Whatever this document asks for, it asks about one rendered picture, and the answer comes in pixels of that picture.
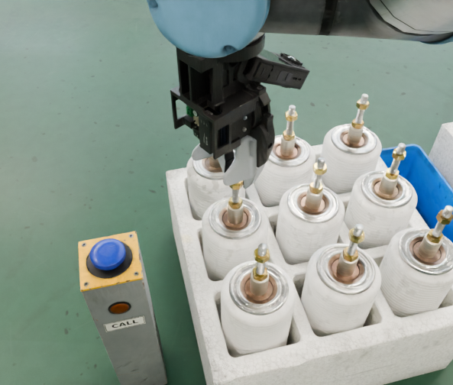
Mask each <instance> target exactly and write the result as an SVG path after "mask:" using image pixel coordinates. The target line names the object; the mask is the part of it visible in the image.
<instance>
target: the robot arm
mask: <svg viewBox="0 0 453 385"><path fill-rule="evenodd" d="M147 3H148V7H149V10H150V14H151V16H152V18H153V20H154V23H155V25H156V26H157V27H158V29H159V30H160V32H161V33H162V35H163V36H164V37H165V38H166V39H167V40H168V41H169V42H170V43H172V44H173V45H174V46H176V56H177V66H178V75H179V84H180V85H179V86H177V87H175V88H173V89H171V90H170V95H171V103H172V111H173V125H174V128H175V129H177V128H179V127H181V126H183V125H186V126H188V127H189V128H191V129H192V130H193V134H194V135H195V136H196V137H197V138H198V139H199V142H200V143H199V144H198V145H197V146H196V147H195V148H194V150H193V152H192V159H193V160H202V159H205V158H207V157H212V156H213V159H215V160H216V159H217V158H218V161H219V163H220V166H221V168H222V171H223V172H224V173H225V174H224V176H223V183H224V184H225V185H226V186H230V185H233V184H235V183H238V182H241V181H243V187H244V189H247V188H248V187H249V186H251V185H252V184H253V183H254V182H255V181H256V180H257V178H258V177H259V175H260V173H261V172H262V170H263V168H264V165H265V163H266V162H267V161H268V159H269V157H270V154H271V151H272V150H273V146H274V142H275V131H274V126H273V114H271V113H270V102H271V100H270V98H269V95H268V94H267V91H266V88H267V87H265V86H263V85H261V84H260V83H268V84H272V85H277V86H282V87H284V88H294V89H301V88H302V86H303V83H304V82H305V80H306V77H307V76H308V75H309V72H310V70H308V69H306V68H305V67H304V66H302V64H303V63H302V62H300V61H299V60H297V59H296V58H295V57H294V56H291V55H288V54H285V53H281V54H278V53H274V52H271V51H268V50H264V45H265V33H275V34H302V35H317V36H318V35H326V36H342V37H365V38H377V39H390V40H413V41H420V42H422V43H424V44H435V45H439V44H446V43H449V42H453V0H147ZM178 99H179V100H181V101H182V102H184V103H185V104H186V114H185V115H182V116H181V117H179V118H177V113H176V100H178ZM234 149H235V156H234V151H233V150H234ZM234 159H235V160H234ZM233 160H234V162H233ZM232 162H233V163H232Z"/></svg>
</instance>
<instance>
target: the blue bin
mask: <svg viewBox="0 0 453 385"><path fill-rule="evenodd" d="M395 148H398V147H389V148H384V149H382V150H381V153H380V158H381V159H382V160H383V162H384V163H385V164H386V166H387V168H390V167H391V165H392V162H393V158H392V154H393V150H394V149H395ZM405 151H406V156H405V159H404V160H401V161H400V165H399V166H398V171H399V175H400V176H402V177H403V178H404V179H406V180H407V181H408V182H409V183H410V184H411V185H412V186H413V188H414V190H415V191H416V195H417V205H416V210H417V212H418V213H419V214H420V215H421V217H422V219H423V220H424V222H425V223H426V224H427V225H428V227H429V229H432V228H433V229H434V228H435V226H436V224H437V222H438V220H437V218H436V216H437V214H438V213H439V212H440V211H441V210H442V209H443V210H444V209H445V207H446V206H447V205H450V206H452V207H453V189H452V188H451V186H450V185H449V184H448V182H447V181H446V179H445V178H444V177H443V175H441V173H440V172H439V171H438V169H437V168H436V166H435V165H434V163H433V162H432V161H431V160H430V159H429V157H428V156H427V154H426V153H425V152H424V150H423V149H422V148H421V147H420V146H419V145H417V144H408V145H406V148H405ZM452 214H453V213H452ZM442 234H443V235H444V236H445V237H446V238H447V239H449V240H450V241H451V242H452V243H453V220H452V221H451V223H450V224H449V225H446V226H445V227H444V229H443V231H442Z"/></svg>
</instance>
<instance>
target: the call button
mask: <svg viewBox="0 0 453 385"><path fill-rule="evenodd" d="M89 256H90V259H91V261H92V264H93V265H94V266H95V267H96V268H98V269H100V270H113V269H115V268H116V267H118V266H119V265H120V264H121V263H122V262H123V261H124V259H125V256H126V251H125V246H124V245H123V244H122V243H121V242H120V241H119V240H117V239H114V238H106V239H103V240H101V241H99V242H97V243H96V244H95V245H94V246H93V247H92V249H91V251H90V254H89Z"/></svg>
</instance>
